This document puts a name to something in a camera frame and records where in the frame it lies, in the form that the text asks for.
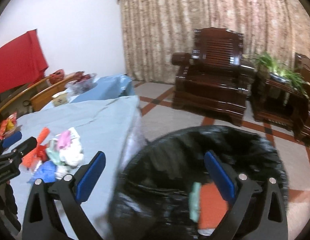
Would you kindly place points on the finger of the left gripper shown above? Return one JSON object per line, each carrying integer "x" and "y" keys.
{"x": 8, "y": 141}
{"x": 24, "y": 148}

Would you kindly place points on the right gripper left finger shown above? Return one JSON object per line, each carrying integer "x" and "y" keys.
{"x": 41, "y": 218}

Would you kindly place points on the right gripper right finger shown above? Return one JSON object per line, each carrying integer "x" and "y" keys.
{"x": 256, "y": 211}

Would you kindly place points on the pink foam piece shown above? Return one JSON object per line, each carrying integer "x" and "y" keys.
{"x": 64, "y": 140}

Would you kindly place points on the orange bubble wrap sheet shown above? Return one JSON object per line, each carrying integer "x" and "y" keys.
{"x": 212, "y": 207}

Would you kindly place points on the mint green rubber glove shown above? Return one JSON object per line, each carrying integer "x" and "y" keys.
{"x": 194, "y": 201}

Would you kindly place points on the black trash bag bin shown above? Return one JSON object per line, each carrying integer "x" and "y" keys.
{"x": 151, "y": 199}

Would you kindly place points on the red snack packets bowl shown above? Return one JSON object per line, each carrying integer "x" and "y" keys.
{"x": 8, "y": 126}

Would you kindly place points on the tissue box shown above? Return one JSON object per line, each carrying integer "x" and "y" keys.
{"x": 60, "y": 98}

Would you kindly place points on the red cloth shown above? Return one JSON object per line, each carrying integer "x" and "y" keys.
{"x": 21, "y": 61}

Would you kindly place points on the glass fruit bowl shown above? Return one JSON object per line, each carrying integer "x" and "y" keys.
{"x": 82, "y": 83}

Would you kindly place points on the grey blue tablecloth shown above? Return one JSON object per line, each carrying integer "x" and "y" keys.
{"x": 112, "y": 126}

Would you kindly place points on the light blue table cover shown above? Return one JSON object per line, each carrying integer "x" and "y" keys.
{"x": 108, "y": 87}

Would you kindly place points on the dark wooden side table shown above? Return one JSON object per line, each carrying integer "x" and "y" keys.
{"x": 274, "y": 102}

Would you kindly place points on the dark wooden armchair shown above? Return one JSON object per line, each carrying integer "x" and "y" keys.
{"x": 302, "y": 117}
{"x": 214, "y": 76}

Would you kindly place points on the green potted plant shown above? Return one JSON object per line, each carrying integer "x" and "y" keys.
{"x": 269, "y": 67}

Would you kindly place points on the beige patterned curtain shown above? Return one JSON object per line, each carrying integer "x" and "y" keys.
{"x": 153, "y": 30}

